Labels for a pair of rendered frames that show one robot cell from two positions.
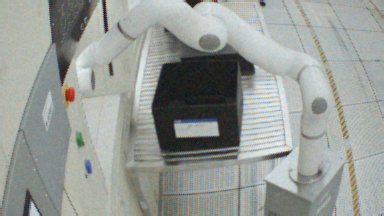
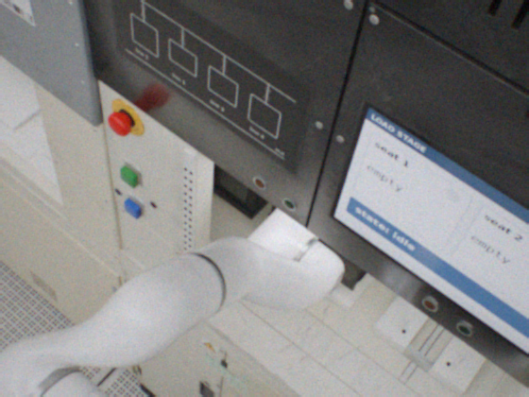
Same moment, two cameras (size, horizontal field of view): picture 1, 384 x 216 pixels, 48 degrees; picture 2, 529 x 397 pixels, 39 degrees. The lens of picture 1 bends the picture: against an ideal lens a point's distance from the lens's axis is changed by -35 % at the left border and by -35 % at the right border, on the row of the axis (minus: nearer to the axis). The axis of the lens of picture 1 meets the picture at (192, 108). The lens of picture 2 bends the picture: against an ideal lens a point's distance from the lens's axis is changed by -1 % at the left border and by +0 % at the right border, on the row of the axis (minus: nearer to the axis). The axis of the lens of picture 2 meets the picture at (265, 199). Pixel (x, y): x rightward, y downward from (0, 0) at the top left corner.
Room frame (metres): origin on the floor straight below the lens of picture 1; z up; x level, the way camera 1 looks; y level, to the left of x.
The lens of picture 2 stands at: (1.71, -0.22, 2.25)
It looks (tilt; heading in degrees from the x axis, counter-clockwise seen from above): 57 degrees down; 115
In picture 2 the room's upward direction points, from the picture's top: 10 degrees clockwise
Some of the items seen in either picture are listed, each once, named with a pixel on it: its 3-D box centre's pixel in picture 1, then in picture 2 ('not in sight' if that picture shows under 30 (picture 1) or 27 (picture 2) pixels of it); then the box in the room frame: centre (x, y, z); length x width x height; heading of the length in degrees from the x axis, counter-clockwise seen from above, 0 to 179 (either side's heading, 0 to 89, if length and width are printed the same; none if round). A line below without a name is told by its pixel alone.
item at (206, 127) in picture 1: (200, 103); not in sight; (1.79, -0.03, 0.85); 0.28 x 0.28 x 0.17; 79
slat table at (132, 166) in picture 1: (220, 132); not in sight; (2.22, -0.10, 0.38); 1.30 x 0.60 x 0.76; 174
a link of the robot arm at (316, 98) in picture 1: (315, 105); not in sight; (1.37, -0.39, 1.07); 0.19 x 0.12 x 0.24; 174
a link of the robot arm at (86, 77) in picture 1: (77, 82); (279, 246); (1.49, 0.34, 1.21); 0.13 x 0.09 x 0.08; 84
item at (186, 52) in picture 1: (216, 44); not in sight; (2.22, -0.14, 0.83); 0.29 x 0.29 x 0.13; 86
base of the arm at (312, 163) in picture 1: (312, 149); not in sight; (1.41, -0.39, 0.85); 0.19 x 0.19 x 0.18
